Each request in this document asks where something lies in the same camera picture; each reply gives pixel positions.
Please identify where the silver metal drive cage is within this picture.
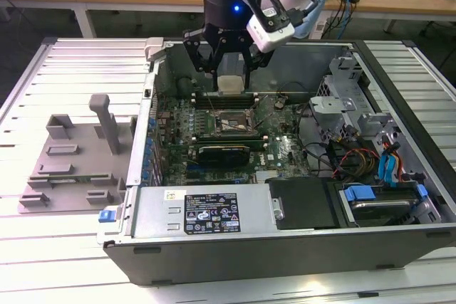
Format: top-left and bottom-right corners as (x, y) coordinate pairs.
(308, 50), (405, 148)

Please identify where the hard disk in blue carrier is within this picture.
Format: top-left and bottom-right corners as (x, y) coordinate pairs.
(341, 183), (428, 229)

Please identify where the black PC case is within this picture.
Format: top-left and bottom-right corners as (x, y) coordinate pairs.
(95, 36), (456, 287)

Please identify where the black graphics card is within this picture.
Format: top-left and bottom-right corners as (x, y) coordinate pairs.
(197, 145), (252, 169)

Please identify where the red yellow wire bundle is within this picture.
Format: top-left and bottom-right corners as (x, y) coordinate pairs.
(331, 145), (382, 180)

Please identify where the gray case latch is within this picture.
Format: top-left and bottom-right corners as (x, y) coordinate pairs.
(145, 36), (167, 62)

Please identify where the blue case tab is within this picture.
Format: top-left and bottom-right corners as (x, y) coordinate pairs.
(97, 208), (118, 224)

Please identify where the gray parts rack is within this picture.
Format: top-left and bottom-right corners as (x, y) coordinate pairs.
(17, 93), (138, 214)

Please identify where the CPU socket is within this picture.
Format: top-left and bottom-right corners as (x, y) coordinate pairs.
(209, 109), (257, 137)

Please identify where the blue flat cable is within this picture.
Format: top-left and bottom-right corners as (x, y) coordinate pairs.
(386, 142), (403, 188)
(378, 154), (391, 187)

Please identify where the metal socket cover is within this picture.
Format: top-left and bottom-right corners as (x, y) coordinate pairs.
(249, 93), (281, 134)

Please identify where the silver power supply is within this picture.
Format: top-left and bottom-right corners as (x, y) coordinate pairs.
(132, 184), (274, 240)

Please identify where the silver CPU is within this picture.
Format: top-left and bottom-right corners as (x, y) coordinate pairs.
(217, 74), (246, 96)

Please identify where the green motherboard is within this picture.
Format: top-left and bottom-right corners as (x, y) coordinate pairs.
(155, 90), (314, 188)

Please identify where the green RAM stick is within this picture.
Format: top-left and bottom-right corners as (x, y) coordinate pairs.
(48, 174), (110, 181)

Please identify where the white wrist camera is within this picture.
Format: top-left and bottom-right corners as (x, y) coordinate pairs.
(245, 0), (296, 54)

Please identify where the black plastic cover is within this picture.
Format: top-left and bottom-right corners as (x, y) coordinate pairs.
(266, 177), (339, 231)

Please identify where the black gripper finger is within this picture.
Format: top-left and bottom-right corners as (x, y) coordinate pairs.
(241, 33), (276, 90)
(182, 28), (224, 94)

